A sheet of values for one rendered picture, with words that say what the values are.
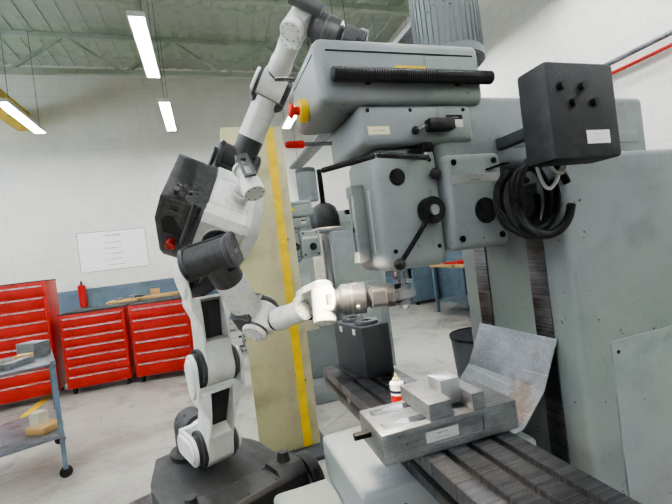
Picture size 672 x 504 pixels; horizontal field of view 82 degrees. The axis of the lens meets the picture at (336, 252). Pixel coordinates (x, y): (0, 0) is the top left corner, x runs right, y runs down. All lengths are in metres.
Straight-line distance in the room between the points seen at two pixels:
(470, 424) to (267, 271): 1.98
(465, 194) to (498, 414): 0.55
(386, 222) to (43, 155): 10.15
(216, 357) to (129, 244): 8.73
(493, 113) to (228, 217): 0.81
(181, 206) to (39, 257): 9.44
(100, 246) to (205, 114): 3.96
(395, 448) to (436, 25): 1.11
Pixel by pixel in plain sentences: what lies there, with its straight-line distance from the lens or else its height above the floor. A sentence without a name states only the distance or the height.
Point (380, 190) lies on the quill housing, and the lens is 1.01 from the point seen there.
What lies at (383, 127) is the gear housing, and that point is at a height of 1.67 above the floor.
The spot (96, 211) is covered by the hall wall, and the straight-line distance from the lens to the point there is 10.36.
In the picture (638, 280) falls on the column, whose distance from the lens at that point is 1.37.
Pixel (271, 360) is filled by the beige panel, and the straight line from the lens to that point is 2.83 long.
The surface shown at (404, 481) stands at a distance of 1.07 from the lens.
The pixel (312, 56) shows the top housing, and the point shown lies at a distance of 1.05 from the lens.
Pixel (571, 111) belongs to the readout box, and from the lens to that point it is 1.02.
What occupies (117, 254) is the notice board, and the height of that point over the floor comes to 1.89.
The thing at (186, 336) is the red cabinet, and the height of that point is 0.50.
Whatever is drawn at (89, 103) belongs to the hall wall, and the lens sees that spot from 10.96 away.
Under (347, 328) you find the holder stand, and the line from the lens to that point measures 1.53.
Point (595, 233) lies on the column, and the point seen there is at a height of 1.34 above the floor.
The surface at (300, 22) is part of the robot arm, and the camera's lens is 1.23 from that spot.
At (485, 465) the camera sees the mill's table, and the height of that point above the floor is 0.90.
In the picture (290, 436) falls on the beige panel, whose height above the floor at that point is 0.13.
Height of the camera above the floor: 1.38
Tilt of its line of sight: level
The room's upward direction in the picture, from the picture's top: 7 degrees counter-clockwise
